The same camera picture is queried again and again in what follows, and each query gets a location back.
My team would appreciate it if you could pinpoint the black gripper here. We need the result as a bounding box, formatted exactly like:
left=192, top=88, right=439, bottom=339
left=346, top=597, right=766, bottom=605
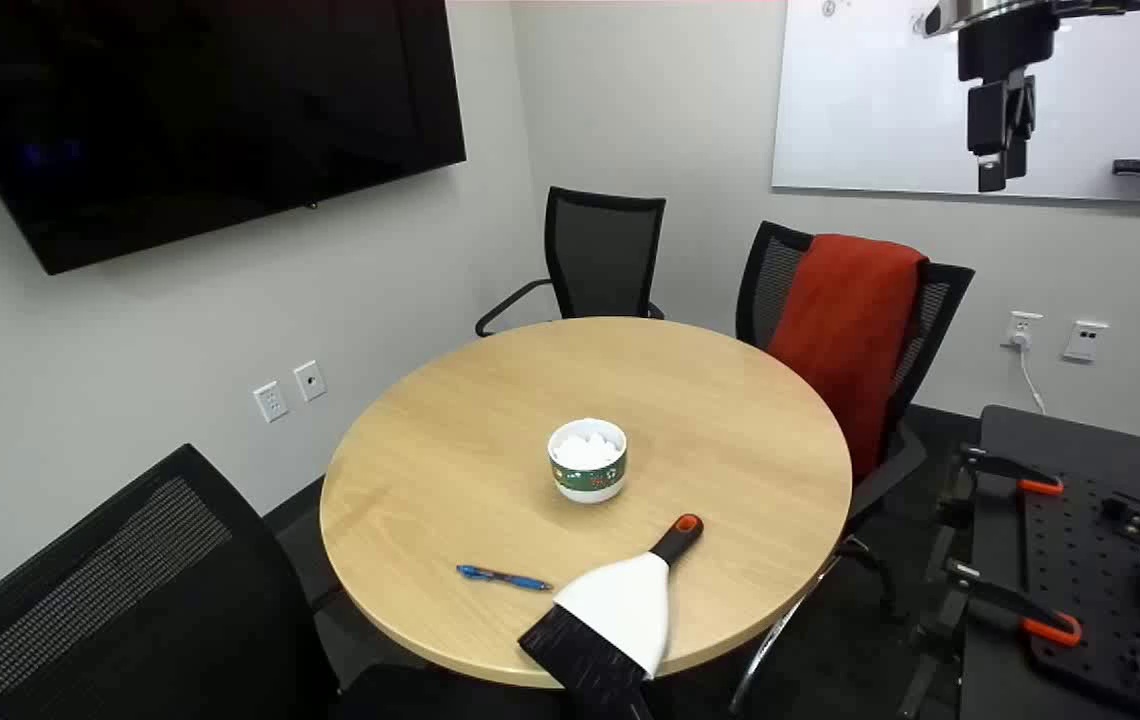
left=950, top=3, right=1063, bottom=201

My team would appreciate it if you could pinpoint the red towel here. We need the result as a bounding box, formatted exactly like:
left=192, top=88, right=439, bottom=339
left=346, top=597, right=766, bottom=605
left=766, top=233, right=931, bottom=487

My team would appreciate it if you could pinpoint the black overhead bar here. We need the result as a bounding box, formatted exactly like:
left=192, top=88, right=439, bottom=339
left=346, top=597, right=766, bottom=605
left=1050, top=0, right=1140, bottom=21

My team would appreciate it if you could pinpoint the black mesh office chair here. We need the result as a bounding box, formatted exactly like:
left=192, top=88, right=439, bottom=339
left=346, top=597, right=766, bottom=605
left=732, top=217, right=981, bottom=622

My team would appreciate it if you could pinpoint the white outlet with plug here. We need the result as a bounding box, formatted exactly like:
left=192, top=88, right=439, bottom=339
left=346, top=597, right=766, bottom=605
left=998, top=304, right=1047, bottom=362

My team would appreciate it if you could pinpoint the black clamp with orange tip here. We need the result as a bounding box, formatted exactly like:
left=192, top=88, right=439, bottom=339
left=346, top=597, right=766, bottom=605
left=955, top=445, right=1073, bottom=505
left=945, top=557, right=1087, bottom=657

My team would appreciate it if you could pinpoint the black mesh chair with armrests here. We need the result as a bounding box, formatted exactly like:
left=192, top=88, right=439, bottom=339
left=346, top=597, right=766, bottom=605
left=472, top=185, right=671, bottom=339

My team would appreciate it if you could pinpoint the black pegboard robot cart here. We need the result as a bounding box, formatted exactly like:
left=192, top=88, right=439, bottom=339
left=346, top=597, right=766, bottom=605
left=955, top=403, right=1140, bottom=720

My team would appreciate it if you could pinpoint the white bowl with green band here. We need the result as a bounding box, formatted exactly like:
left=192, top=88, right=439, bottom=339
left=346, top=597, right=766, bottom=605
left=542, top=413, right=637, bottom=510

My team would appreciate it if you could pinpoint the round wooden table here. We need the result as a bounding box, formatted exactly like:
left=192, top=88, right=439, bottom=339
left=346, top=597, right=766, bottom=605
left=315, top=313, right=855, bottom=720

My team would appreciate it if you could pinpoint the blue pen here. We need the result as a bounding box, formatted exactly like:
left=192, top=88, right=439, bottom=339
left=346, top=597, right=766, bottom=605
left=451, top=562, right=556, bottom=597

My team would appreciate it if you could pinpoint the large black mesh chair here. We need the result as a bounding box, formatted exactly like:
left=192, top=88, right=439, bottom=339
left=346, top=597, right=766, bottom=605
left=0, top=442, right=346, bottom=720

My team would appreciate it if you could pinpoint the white wall whiteboard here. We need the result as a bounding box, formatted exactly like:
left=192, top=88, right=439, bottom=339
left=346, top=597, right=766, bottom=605
left=766, top=0, right=1140, bottom=213

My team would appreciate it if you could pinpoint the white wall outlet plate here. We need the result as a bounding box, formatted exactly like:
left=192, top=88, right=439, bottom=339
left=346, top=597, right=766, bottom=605
left=286, top=351, right=332, bottom=408
left=249, top=378, right=293, bottom=430
left=1060, top=313, right=1114, bottom=370

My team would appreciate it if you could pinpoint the white power cable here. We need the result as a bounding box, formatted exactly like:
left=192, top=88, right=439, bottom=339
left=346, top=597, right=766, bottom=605
left=1014, top=346, right=1056, bottom=420

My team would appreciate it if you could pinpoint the black wall television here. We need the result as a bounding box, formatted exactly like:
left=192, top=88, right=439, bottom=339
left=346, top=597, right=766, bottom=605
left=0, top=0, right=472, bottom=279

